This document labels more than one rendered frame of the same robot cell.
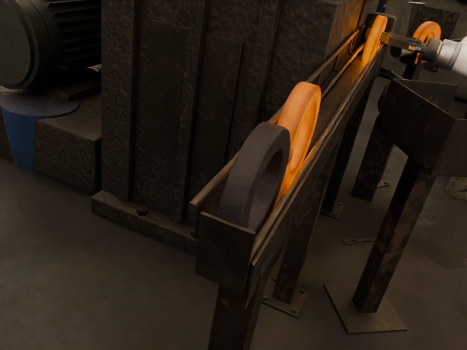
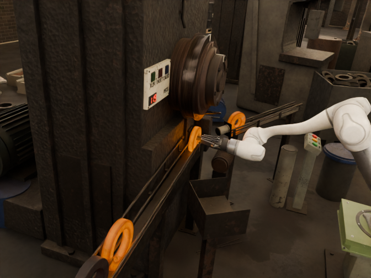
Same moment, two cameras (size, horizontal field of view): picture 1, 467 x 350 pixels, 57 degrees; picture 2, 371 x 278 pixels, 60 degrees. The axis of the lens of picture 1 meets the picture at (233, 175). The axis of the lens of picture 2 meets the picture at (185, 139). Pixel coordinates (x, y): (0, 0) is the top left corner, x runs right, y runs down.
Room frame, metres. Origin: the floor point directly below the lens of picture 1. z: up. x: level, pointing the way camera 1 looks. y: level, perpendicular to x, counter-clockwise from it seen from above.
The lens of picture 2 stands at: (-0.22, -0.28, 1.58)
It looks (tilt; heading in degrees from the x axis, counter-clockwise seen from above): 26 degrees down; 358
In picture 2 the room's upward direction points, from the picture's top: 5 degrees clockwise
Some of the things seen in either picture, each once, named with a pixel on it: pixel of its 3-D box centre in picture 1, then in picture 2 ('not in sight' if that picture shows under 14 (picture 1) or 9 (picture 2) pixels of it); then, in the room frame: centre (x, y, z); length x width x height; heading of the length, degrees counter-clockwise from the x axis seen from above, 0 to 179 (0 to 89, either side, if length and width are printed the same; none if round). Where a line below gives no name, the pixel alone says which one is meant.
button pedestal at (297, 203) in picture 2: not in sight; (305, 174); (1.95, -1.31, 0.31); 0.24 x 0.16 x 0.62; 161
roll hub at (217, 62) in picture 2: not in sight; (217, 80); (1.51, -0.49, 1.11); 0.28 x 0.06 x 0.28; 161
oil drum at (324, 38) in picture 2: not in sight; (319, 61); (5.96, -2.92, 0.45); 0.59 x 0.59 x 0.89
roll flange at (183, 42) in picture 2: not in sight; (186, 75); (1.57, -0.32, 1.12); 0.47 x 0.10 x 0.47; 161
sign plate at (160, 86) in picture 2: not in sight; (158, 83); (1.26, -0.18, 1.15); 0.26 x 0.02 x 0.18; 161
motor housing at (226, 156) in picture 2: (380, 142); (220, 182); (1.81, -0.63, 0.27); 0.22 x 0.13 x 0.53; 161
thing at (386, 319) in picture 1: (404, 221); (209, 252); (1.01, -0.49, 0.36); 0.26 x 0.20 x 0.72; 16
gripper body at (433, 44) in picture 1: (422, 48); (220, 143); (1.49, -0.55, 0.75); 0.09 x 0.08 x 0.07; 71
